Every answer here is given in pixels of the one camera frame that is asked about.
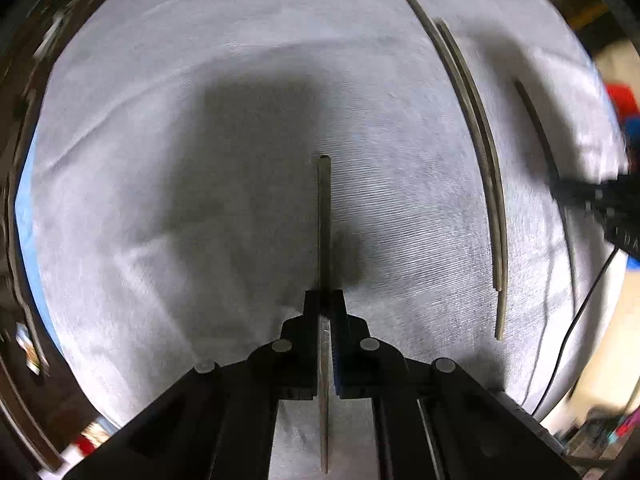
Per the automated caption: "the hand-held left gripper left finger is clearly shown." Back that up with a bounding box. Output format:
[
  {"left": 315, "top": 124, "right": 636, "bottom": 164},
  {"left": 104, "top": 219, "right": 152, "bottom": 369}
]
[{"left": 62, "top": 290, "right": 321, "bottom": 480}]

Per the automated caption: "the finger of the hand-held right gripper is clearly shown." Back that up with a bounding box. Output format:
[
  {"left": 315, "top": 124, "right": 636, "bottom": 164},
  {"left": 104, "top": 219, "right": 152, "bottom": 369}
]
[
  {"left": 550, "top": 178, "right": 608, "bottom": 198},
  {"left": 562, "top": 195, "right": 608, "bottom": 226}
]

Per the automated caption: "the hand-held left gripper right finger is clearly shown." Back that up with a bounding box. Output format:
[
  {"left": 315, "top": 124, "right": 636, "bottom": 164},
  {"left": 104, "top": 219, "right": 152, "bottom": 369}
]
[{"left": 327, "top": 289, "right": 581, "bottom": 480}]

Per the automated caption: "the grey table cloth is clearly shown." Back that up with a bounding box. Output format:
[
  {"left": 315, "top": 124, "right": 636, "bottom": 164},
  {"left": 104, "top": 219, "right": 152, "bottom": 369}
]
[{"left": 30, "top": 0, "right": 628, "bottom": 480}]

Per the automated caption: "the blue round table cover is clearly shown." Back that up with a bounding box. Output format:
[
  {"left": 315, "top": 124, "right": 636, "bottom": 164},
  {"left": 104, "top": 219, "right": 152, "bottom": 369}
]
[{"left": 12, "top": 125, "right": 66, "bottom": 356}]

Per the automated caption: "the black cable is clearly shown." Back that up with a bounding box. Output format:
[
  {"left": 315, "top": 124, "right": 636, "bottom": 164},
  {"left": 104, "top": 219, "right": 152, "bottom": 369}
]
[{"left": 530, "top": 245, "right": 621, "bottom": 417}]

